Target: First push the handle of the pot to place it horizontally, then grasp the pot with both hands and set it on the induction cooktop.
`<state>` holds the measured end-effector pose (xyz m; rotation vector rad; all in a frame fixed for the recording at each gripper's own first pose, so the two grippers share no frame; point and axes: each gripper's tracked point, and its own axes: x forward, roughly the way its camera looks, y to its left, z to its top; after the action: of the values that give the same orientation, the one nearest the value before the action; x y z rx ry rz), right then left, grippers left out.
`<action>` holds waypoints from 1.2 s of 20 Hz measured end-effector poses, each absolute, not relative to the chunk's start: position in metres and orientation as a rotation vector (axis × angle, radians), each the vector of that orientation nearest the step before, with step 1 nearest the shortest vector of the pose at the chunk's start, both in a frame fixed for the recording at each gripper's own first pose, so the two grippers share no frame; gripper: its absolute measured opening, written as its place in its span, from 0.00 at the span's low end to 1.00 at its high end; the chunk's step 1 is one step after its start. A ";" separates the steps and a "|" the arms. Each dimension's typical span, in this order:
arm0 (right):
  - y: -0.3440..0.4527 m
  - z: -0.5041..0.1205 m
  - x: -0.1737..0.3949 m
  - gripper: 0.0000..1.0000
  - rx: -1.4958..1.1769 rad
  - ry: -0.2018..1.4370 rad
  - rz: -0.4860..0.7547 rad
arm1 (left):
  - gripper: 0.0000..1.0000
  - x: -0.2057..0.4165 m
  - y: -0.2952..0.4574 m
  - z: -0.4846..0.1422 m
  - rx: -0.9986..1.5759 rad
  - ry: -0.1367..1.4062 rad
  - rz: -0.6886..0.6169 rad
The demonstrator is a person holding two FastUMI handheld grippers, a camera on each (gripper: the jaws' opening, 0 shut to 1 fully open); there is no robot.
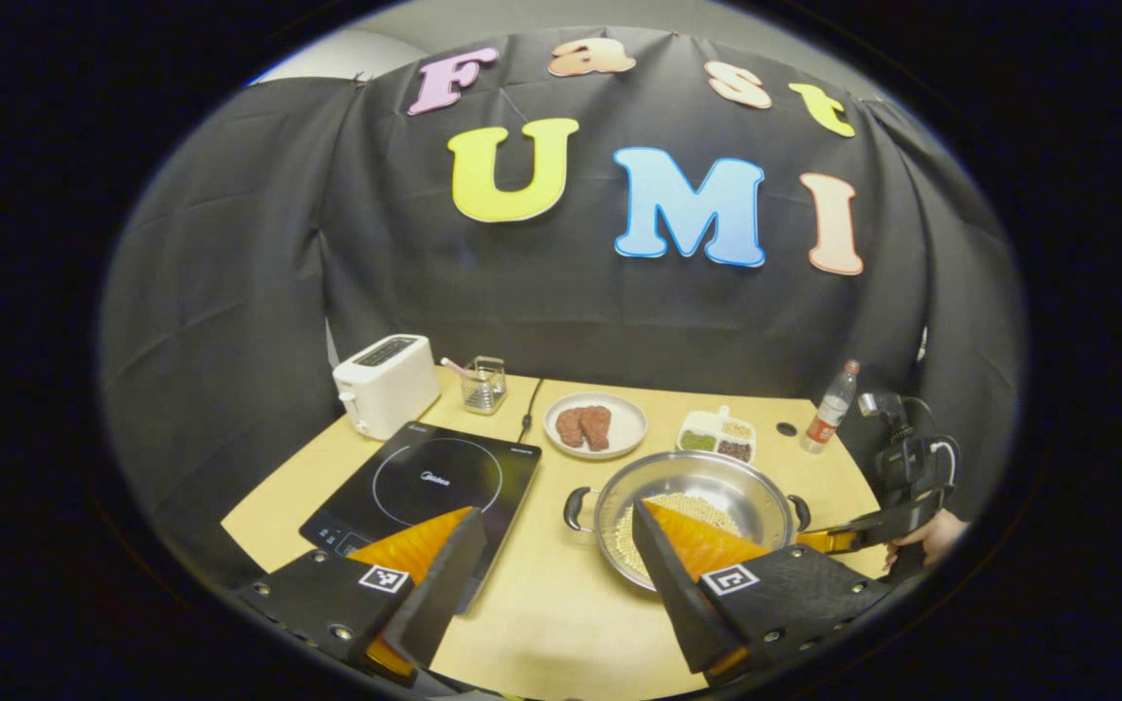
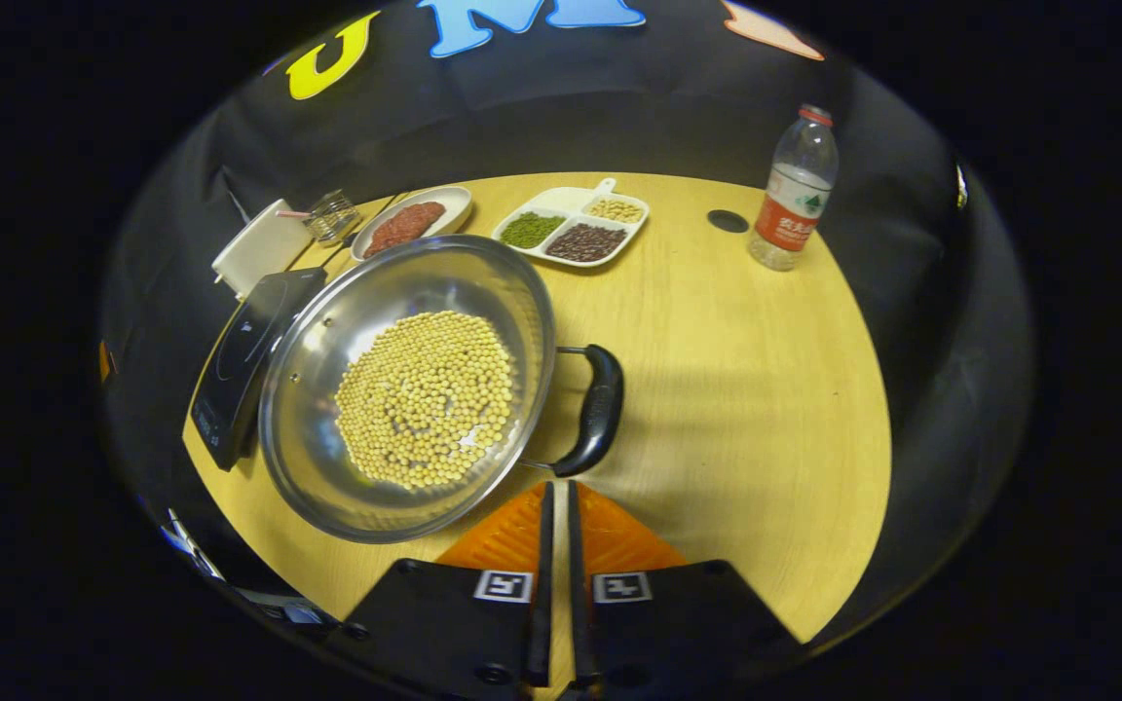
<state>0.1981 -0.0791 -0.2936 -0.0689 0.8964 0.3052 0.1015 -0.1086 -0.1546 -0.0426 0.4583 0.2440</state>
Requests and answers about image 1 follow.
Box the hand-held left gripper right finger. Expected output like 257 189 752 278
631 498 898 687

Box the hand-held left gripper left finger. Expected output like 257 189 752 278
230 505 489 687

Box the steel pot with black handles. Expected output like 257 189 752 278
563 450 812 593

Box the black induction cooktop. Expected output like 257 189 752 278
299 421 542 614

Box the pile of soybeans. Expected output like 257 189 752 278
615 493 747 585

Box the clear bottle with red label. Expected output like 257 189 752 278
801 359 861 455

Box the white round plate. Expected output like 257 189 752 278
543 392 649 461

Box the white divided dish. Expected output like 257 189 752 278
675 406 758 464

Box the white toaster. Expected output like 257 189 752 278
332 334 441 441

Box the black power cable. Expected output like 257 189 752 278
519 379 544 444

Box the clear wire utensil holder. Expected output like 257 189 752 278
461 356 508 416

